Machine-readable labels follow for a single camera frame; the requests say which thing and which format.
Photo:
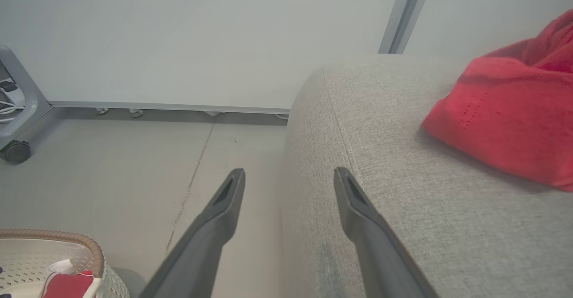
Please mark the red Bulls 23 jersey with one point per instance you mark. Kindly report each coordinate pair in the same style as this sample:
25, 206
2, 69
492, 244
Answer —
510, 123

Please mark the red white striped garment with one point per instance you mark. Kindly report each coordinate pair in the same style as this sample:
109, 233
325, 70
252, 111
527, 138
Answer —
67, 287

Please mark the large white partition panel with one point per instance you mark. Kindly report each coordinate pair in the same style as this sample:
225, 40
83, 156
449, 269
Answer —
201, 38

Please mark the white laundry basket brown rim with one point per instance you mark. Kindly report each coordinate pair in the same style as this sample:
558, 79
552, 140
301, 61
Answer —
27, 262

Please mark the narrow white partition panel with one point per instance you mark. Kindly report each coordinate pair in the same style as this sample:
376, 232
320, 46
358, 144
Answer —
483, 11

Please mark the grey fabric sofa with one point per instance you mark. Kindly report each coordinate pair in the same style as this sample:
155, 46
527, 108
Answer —
425, 208

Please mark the white square power strip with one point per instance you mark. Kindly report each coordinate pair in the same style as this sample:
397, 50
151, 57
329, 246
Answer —
15, 95

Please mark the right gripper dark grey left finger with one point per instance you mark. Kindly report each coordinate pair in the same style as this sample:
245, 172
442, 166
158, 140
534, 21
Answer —
201, 253

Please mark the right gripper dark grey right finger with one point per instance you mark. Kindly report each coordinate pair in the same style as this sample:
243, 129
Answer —
380, 257

